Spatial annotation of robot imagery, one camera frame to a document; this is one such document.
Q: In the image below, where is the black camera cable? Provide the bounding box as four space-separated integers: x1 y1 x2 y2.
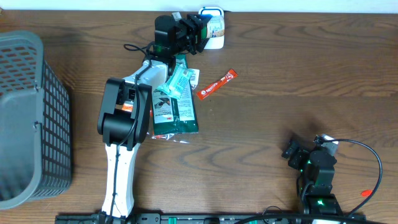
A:
314 138 383 218
107 42 156 222

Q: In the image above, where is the red sticker on table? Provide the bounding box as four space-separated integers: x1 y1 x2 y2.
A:
361 190 373 197

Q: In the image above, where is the mint green wipes pack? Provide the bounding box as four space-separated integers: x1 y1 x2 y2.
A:
157 63 194 100

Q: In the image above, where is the white barcode scanner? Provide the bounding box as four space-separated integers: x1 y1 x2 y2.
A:
198 6 224 50

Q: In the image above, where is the green grip gloves package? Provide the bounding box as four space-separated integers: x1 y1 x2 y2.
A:
152 54 198 137

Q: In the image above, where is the black left camera cable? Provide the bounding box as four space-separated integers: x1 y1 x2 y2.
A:
107 42 156 222

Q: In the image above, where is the red snack stick packet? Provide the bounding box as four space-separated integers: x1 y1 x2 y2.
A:
197 69 238 100

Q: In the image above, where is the orange tissue pack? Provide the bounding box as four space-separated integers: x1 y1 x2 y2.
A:
121 101 134 113

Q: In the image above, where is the black mounting rail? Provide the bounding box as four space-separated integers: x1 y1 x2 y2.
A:
54 213 369 224

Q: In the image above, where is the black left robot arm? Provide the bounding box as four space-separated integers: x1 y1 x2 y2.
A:
97 14 212 223

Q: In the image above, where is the grey plastic basket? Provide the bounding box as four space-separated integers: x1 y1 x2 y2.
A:
1 30 72 210

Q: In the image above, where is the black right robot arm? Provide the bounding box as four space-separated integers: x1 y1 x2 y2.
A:
282 136 343 216

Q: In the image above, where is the red dustpan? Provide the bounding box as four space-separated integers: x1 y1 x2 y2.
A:
147 69 199 144

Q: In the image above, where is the black right camera cable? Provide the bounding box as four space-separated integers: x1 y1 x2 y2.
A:
314 138 383 218

